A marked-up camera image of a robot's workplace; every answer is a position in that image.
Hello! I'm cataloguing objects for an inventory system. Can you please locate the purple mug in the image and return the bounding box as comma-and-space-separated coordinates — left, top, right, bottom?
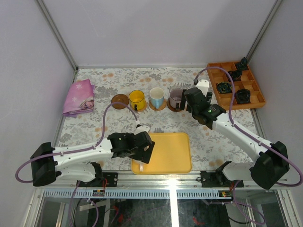
169, 88, 183, 110

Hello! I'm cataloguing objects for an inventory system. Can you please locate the brown wooden coaster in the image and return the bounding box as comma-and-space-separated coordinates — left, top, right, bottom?
167, 98, 185, 112

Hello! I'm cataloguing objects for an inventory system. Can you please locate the woven rattan coaster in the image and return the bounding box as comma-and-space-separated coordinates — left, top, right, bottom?
131, 101, 148, 112
149, 99, 167, 111

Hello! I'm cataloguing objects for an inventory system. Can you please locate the blue handled white mug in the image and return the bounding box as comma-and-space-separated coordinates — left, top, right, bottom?
150, 87, 164, 109

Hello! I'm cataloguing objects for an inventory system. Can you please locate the yellow glass cup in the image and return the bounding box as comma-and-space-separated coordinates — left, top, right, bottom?
129, 90, 145, 109

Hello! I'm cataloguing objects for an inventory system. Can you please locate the dark wooden coaster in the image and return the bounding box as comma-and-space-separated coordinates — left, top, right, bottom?
111, 94, 129, 110

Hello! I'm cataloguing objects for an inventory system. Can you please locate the pink mug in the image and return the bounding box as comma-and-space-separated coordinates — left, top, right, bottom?
139, 162, 144, 172

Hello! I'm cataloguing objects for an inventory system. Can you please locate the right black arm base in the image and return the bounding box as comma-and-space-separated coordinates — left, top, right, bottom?
200, 161, 237, 188

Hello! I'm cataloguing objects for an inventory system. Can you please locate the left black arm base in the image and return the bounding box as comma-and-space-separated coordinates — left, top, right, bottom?
77, 162, 118, 189

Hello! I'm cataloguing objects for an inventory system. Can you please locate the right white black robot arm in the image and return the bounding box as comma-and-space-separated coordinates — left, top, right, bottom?
181, 87, 289, 190

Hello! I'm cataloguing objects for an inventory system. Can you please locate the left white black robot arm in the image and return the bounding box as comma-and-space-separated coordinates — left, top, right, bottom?
30, 131, 155, 187

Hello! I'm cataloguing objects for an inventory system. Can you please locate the black green wrapped item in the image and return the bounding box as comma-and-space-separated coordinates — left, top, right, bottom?
216, 82, 232, 94

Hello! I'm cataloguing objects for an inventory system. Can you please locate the black wrapped item bottom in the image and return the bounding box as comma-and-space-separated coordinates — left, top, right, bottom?
235, 89, 250, 105

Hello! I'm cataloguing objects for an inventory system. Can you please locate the yellow plastic tray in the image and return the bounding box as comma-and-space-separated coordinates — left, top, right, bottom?
131, 133, 192, 175

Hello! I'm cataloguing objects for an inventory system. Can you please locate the orange compartment tray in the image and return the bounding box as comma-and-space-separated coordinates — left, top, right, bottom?
207, 62, 266, 110

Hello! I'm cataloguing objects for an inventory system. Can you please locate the black wrapped item top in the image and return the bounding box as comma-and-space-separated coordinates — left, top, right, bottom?
235, 57, 248, 71

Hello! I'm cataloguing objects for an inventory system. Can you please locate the pink purple folded cloth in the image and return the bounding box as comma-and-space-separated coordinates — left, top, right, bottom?
62, 79, 95, 117

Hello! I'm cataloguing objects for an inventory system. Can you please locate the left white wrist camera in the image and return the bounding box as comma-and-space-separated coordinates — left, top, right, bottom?
134, 124, 151, 135

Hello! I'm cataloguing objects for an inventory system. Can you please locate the aluminium front rail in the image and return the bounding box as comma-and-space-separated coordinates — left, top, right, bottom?
40, 170, 263, 190

